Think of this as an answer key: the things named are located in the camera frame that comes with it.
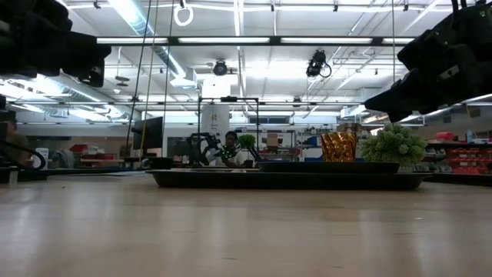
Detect cardboard box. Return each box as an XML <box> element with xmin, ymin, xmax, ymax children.
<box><xmin>265</xmin><ymin>132</ymin><xmax>280</xmax><ymax>153</ymax></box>

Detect red storage bins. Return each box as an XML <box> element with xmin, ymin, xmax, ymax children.
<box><xmin>444</xmin><ymin>147</ymin><xmax>492</xmax><ymax>175</ymax></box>
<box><xmin>68</xmin><ymin>143</ymin><xmax>126</xmax><ymax>162</ymax></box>

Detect white cable loop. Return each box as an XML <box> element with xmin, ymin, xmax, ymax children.
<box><xmin>173</xmin><ymin>0</ymin><xmax>194</xmax><ymax>28</ymax></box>

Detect person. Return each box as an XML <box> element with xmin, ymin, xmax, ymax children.
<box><xmin>207</xmin><ymin>130</ymin><xmax>248</xmax><ymax>169</ymax></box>
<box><xmin>0</xmin><ymin>115</ymin><xmax>32</xmax><ymax>167</ymax></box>

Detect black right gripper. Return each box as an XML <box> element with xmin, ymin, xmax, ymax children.
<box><xmin>364</xmin><ymin>0</ymin><xmax>492</xmax><ymax>124</ymax></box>

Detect gold ribbed cup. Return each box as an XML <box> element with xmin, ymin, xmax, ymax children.
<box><xmin>320</xmin><ymin>132</ymin><xmax>358</xmax><ymax>163</ymax></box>

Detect black computer monitor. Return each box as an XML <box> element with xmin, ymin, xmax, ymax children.
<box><xmin>131</xmin><ymin>116</ymin><xmax>165</xmax><ymax>152</ymax></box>

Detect small black box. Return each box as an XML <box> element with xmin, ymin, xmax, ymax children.
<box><xmin>147</xmin><ymin>156</ymin><xmax>174</xmax><ymax>171</ymax></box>

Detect white container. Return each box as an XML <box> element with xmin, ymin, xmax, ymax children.
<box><xmin>33</xmin><ymin>147</ymin><xmax>50</xmax><ymax>171</ymax></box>

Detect green bushy plant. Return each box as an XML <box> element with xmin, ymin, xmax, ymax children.
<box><xmin>360</xmin><ymin>122</ymin><xmax>428</xmax><ymax>173</ymax></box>

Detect white cylindrical column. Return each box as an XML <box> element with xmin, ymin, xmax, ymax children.
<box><xmin>201</xmin><ymin>104</ymin><xmax>231</xmax><ymax>135</ymax></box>

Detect yellow hanging cable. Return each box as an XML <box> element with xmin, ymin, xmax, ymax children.
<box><xmin>139</xmin><ymin>0</ymin><xmax>160</xmax><ymax>157</ymax></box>

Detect black ceiling camera with cable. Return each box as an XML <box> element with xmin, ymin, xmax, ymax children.
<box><xmin>305</xmin><ymin>48</ymin><xmax>332</xmax><ymax>79</ymax></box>

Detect round black ceiling camera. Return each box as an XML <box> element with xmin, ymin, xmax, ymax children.
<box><xmin>212</xmin><ymin>58</ymin><xmax>229</xmax><ymax>77</ymax></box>

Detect thin hanging cable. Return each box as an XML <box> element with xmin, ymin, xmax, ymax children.
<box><xmin>391</xmin><ymin>0</ymin><xmax>397</xmax><ymax>85</ymax></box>

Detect black overhead frame beam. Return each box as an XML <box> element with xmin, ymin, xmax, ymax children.
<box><xmin>95</xmin><ymin>35</ymin><xmax>417</xmax><ymax>48</ymax></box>

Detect black serving tray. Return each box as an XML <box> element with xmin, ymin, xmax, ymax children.
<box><xmin>146</xmin><ymin>169</ymin><xmax>432</xmax><ymax>192</ymax></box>

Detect black hanging cable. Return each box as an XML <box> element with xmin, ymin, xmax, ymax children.
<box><xmin>125</xmin><ymin>0</ymin><xmax>153</xmax><ymax>155</ymax></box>
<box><xmin>162</xmin><ymin>0</ymin><xmax>175</xmax><ymax>157</ymax></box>

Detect black metal frame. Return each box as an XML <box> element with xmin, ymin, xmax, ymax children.
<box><xmin>197</xmin><ymin>95</ymin><xmax>261</xmax><ymax>166</ymax></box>

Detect small green potted plant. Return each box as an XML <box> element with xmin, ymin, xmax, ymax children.
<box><xmin>238</xmin><ymin>133</ymin><xmax>258</xmax><ymax>169</ymax></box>

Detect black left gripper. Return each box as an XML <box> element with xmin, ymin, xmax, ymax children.
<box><xmin>60</xmin><ymin>31</ymin><xmax>113</xmax><ymax>88</ymax></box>

